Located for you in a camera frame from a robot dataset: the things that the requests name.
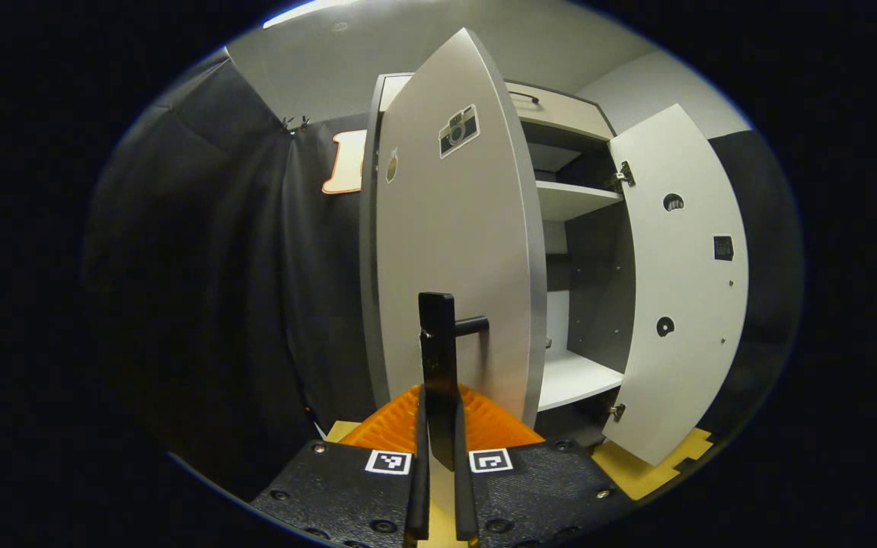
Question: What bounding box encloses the white cabinet drawer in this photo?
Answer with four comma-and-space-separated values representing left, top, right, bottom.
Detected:
380, 74, 616, 143

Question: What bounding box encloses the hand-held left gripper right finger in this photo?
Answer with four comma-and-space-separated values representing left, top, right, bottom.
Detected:
450, 383, 637, 548

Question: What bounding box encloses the white camera-sticker cabinet door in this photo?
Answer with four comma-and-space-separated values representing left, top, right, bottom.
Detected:
372, 28, 547, 473

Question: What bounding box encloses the black backdrop cloth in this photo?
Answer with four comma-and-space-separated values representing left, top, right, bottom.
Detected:
81, 49, 805, 503

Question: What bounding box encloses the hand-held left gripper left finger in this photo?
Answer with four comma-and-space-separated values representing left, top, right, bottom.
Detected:
250, 383, 432, 548

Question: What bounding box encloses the white double-door shoe cabinet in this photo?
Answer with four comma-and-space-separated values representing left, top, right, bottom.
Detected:
359, 72, 637, 450

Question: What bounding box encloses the white glasses-sticker cabinet door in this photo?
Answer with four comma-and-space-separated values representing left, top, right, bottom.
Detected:
602, 104, 750, 467

